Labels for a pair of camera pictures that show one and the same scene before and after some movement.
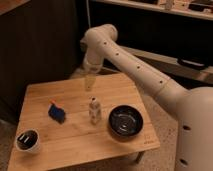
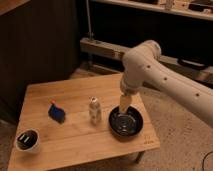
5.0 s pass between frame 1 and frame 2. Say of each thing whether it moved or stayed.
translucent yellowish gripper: moved
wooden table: stayed
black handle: stayed
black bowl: stayed
